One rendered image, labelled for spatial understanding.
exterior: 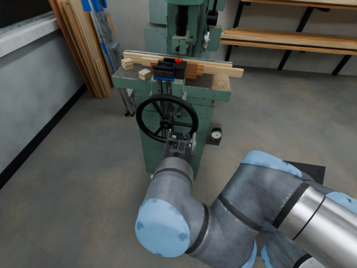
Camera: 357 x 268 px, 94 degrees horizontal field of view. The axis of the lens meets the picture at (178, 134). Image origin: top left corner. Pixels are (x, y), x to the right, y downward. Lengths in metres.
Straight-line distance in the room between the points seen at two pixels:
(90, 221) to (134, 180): 0.41
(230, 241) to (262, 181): 0.11
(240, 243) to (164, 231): 0.13
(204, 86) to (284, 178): 0.63
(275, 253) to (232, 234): 0.41
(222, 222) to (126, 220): 1.13
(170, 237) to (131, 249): 1.07
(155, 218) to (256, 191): 0.17
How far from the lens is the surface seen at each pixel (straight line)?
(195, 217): 0.31
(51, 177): 1.80
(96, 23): 1.70
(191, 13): 0.99
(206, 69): 0.97
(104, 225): 1.44
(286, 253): 0.71
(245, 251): 0.37
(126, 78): 0.91
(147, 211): 0.29
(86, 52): 2.23
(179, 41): 0.89
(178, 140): 0.44
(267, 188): 0.31
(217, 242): 0.33
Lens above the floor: 1.32
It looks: 47 degrees down
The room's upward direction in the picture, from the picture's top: 4 degrees clockwise
